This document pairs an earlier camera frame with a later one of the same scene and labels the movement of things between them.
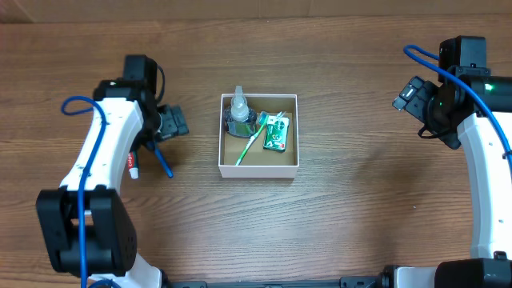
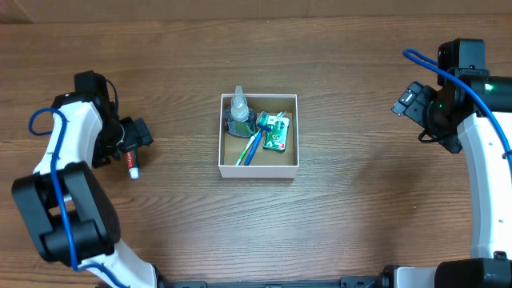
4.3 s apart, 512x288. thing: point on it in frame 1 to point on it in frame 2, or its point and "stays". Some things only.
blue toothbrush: (166, 166) to (255, 143)
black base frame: (377, 282) stays
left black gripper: (175, 119) to (138, 137)
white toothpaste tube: (133, 164) stays
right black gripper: (415, 102) stays
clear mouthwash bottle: (240, 119) stays
